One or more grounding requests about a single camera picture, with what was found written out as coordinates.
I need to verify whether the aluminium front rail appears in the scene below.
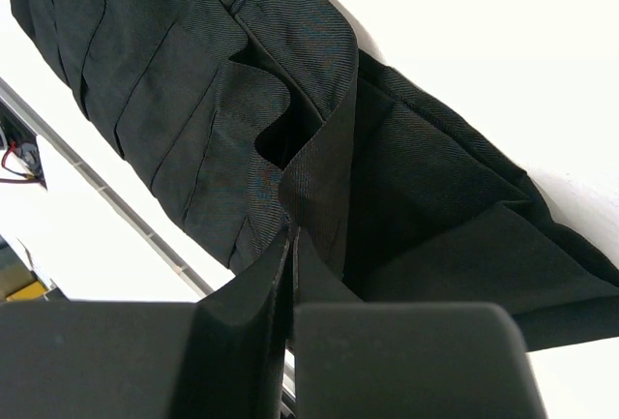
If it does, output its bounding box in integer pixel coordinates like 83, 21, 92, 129
1, 79, 215, 298

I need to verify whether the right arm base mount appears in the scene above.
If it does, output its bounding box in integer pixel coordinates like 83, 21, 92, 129
1, 103, 46, 189

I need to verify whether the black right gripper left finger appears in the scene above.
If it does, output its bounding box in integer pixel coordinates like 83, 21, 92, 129
168, 228, 291, 418

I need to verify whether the black pleated skirt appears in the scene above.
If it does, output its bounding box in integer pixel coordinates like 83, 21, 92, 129
10, 0, 618, 350

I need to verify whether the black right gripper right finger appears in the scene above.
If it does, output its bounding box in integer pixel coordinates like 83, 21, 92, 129
291, 227, 364, 342

